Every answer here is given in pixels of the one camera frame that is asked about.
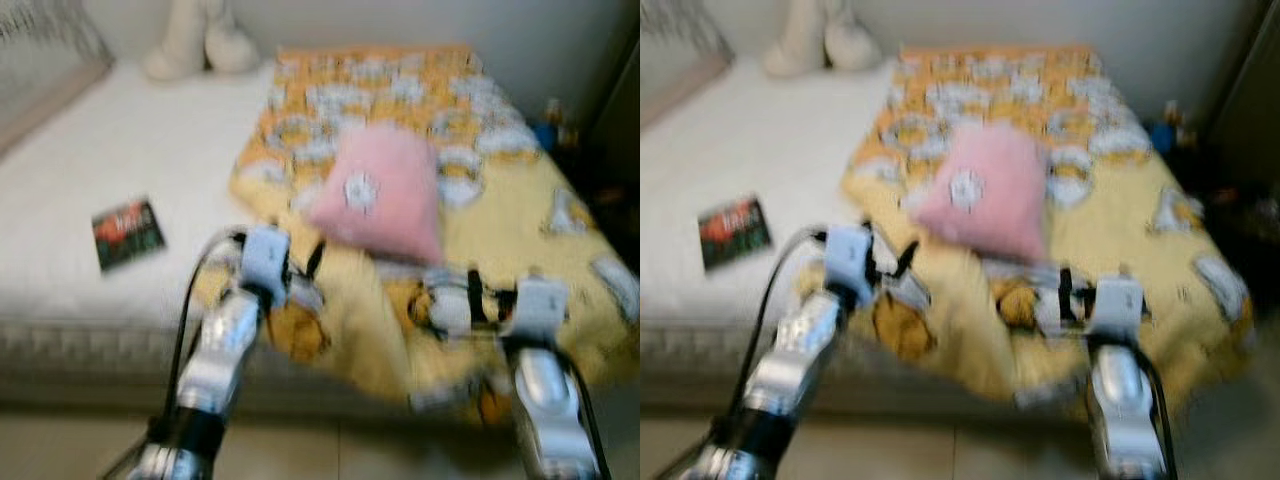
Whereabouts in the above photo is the small blue object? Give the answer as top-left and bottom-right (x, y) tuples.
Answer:
(530, 98), (576, 153)
(1148, 100), (1196, 153)

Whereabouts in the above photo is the dark red green book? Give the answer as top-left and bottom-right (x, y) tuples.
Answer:
(90, 197), (169, 274)
(697, 193), (774, 273)

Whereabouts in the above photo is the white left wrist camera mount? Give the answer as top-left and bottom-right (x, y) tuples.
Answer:
(822, 225), (876, 291)
(240, 225), (293, 291)

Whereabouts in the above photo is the white quilted mattress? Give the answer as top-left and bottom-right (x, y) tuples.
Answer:
(640, 50), (1031, 396)
(0, 50), (561, 391)

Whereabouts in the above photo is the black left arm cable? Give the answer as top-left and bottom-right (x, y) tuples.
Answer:
(730, 225), (831, 441)
(160, 228), (249, 441)

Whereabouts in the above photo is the beige floral print pillow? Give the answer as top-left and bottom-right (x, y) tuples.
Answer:
(640, 10), (736, 131)
(0, 10), (113, 156)

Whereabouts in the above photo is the white plush toy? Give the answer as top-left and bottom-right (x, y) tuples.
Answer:
(765, 0), (883, 79)
(140, 0), (263, 83)

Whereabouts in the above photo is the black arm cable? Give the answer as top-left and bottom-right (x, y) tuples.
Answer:
(1135, 345), (1181, 480)
(160, 228), (249, 441)
(730, 225), (831, 441)
(555, 345), (613, 480)

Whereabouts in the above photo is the yellow orange cartoon blanket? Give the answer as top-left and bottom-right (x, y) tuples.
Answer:
(838, 42), (1256, 416)
(190, 42), (641, 426)

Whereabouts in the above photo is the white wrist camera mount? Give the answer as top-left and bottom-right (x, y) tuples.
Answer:
(240, 225), (293, 291)
(1093, 277), (1144, 339)
(512, 277), (568, 339)
(822, 225), (876, 291)

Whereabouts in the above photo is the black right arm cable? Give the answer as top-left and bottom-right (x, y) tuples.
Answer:
(1135, 345), (1181, 480)
(555, 345), (613, 480)

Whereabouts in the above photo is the pink plush pillow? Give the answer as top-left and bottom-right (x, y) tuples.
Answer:
(305, 125), (446, 266)
(915, 122), (1051, 263)

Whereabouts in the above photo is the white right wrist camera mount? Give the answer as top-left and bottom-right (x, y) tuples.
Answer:
(1093, 277), (1144, 339)
(512, 277), (568, 339)

